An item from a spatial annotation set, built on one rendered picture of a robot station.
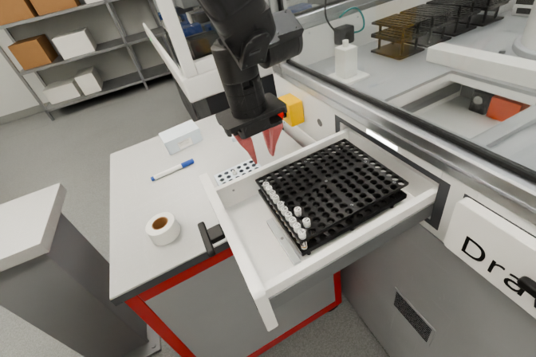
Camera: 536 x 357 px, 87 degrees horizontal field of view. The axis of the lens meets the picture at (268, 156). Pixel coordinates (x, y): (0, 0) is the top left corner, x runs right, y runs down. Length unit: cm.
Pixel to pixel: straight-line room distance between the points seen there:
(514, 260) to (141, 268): 66
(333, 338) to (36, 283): 105
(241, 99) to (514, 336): 56
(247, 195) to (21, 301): 83
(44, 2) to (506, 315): 426
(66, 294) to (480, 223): 114
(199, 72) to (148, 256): 74
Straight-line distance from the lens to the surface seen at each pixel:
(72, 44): 417
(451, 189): 52
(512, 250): 49
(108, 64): 466
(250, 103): 41
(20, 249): 101
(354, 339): 135
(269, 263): 52
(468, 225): 51
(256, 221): 58
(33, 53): 431
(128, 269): 74
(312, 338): 135
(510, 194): 47
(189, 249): 69
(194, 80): 120
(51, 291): 119
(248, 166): 78
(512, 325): 63
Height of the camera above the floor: 127
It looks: 37 degrees down
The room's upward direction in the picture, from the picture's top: 13 degrees counter-clockwise
